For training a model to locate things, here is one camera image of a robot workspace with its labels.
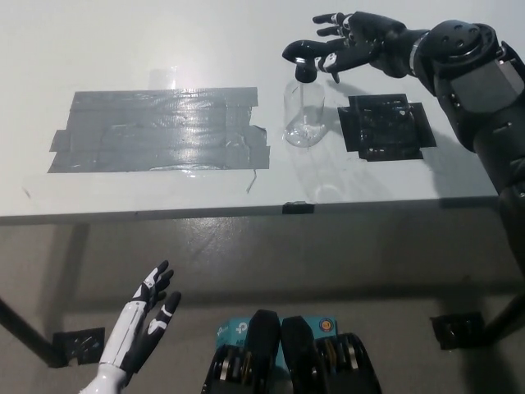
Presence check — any black right hand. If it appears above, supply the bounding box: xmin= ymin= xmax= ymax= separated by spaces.
xmin=312 ymin=11 xmax=430 ymax=84

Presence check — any white and black left hand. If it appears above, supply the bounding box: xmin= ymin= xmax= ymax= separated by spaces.
xmin=98 ymin=259 xmax=182 ymax=374

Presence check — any black spray trigger lid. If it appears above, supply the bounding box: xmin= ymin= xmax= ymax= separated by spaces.
xmin=281 ymin=39 xmax=341 ymax=85

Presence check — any clear plastic bottle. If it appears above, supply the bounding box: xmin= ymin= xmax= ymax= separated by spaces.
xmin=282 ymin=79 xmax=328 ymax=148

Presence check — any black and teal robot body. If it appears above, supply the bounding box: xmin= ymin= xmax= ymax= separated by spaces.
xmin=200 ymin=309 xmax=381 ymax=394

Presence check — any black table leg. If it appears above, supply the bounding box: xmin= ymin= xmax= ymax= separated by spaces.
xmin=0 ymin=295 xmax=66 ymax=369
xmin=482 ymin=293 xmax=525 ymax=341

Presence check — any small black tape strip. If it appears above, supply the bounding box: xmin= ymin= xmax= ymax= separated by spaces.
xmin=282 ymin=200 xmax=316 ymax=215

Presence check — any grey duct tape patch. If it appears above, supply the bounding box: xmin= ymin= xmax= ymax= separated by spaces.
xmin=47 ymin=86 xmax=271 ymax=174

